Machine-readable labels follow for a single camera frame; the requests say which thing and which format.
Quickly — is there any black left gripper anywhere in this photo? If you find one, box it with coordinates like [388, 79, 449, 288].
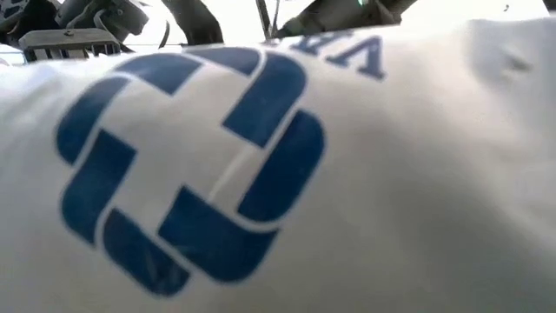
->
[0, 0, 225, 63]

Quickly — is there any white blue-print wipes pack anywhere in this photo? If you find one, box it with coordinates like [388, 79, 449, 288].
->
[0, 17, 556, 313]

